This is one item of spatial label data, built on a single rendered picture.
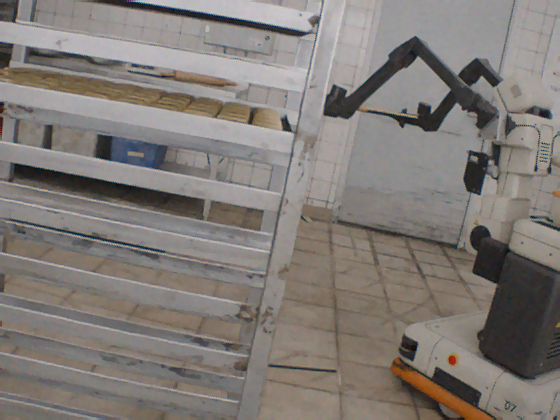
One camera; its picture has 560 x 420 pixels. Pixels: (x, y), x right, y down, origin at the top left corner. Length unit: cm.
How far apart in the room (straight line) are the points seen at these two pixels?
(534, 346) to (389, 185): 297
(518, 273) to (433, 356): 48
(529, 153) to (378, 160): 264
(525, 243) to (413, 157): 285
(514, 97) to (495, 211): 44
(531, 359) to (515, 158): 76
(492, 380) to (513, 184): 75
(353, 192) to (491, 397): 296
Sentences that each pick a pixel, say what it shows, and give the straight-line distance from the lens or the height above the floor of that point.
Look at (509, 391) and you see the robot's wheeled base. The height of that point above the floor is 25.
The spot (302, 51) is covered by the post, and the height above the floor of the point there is 119.
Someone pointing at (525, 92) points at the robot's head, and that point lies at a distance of 251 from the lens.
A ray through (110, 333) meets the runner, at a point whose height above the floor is 70.
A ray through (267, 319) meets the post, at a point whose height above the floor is 79.
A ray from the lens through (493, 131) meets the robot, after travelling 240.
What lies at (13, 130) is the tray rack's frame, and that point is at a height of 92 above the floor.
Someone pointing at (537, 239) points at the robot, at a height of 77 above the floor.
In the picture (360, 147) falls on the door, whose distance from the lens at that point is 498.
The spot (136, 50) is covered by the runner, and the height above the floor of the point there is 115.
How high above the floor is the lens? 118
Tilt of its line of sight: 13 degrees down
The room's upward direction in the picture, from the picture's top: 12 degrees clockwise
